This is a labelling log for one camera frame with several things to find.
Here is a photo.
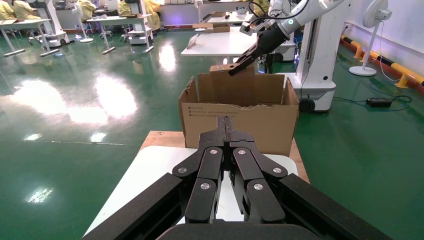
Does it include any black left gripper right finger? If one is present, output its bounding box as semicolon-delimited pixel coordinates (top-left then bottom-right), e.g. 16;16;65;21
225;115;288;224

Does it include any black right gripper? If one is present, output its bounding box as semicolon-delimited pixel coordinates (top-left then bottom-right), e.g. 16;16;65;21
228;22;289;77

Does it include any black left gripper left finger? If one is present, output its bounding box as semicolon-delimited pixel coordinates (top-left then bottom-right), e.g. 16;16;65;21
172;115;227;224

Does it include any small brown box with hole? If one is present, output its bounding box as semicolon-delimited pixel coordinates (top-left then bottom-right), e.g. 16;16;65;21
209;63;256;107

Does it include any flat cardboard box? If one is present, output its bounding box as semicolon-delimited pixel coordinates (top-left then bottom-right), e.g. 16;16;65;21
191;22;231;34

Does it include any big open cardboard box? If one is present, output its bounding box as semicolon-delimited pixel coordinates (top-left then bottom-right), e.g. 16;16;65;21
178;71;301;159

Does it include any white work table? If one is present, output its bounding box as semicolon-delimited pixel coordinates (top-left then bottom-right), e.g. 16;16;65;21
180;25;296;66
86;13;156;56
0;18;61;58
202;10;258;27

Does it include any wooden board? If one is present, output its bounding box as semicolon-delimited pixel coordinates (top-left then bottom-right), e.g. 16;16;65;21
139;130;311;185

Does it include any white wheeled robot torso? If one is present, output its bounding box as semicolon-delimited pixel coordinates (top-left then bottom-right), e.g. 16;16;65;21
274;14;339;114

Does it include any person in yellow coat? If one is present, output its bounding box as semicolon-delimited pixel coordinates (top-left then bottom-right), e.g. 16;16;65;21
143;0;164;31
77;0;98;21
12;0;41;20
0;0;16;21

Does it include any black power adapter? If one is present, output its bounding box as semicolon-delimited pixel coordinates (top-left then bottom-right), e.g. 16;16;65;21
365;96;394;108

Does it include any yellow black floor barrier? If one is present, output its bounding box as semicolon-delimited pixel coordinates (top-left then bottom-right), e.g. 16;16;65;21
340;34;424;91

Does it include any white wheeled robot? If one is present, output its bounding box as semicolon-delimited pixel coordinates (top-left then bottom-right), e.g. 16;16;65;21
27;0;71;48

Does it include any black floor cable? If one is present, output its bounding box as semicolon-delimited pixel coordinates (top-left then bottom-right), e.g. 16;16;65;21
332;82;414;113

